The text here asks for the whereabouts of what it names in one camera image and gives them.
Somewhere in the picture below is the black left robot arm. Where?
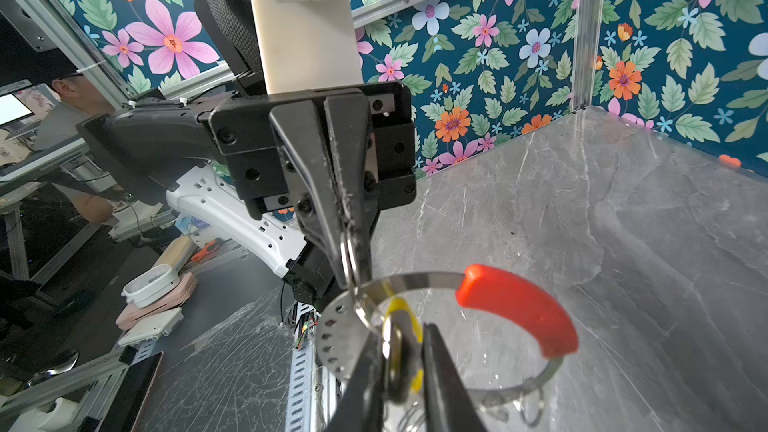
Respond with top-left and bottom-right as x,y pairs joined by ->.
78,0 -> 416,310

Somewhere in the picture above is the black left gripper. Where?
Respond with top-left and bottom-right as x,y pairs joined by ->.
208,82 -> 416,288

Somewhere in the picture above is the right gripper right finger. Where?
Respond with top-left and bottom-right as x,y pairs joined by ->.
422,324 -> 486,432

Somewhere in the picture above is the dark smartphone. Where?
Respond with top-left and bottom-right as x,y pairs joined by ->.
97,352 -> 164,432

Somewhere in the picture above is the yellow key tag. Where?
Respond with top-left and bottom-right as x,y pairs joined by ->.
382,297 -> 424,403

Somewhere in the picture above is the pink flat box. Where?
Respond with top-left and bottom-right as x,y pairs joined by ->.
115,273 -> 198,331

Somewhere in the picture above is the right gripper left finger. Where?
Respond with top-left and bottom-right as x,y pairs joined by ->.
326,333 -> 385,432

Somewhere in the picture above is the silver keyring with red grip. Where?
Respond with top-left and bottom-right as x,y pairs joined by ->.
314,262 -> 580,427

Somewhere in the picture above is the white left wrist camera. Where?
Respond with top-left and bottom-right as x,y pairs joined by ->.
251,0 -> 363,94

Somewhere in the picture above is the white vented cable duct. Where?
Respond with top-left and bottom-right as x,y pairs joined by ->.
125,335 -> 325,432

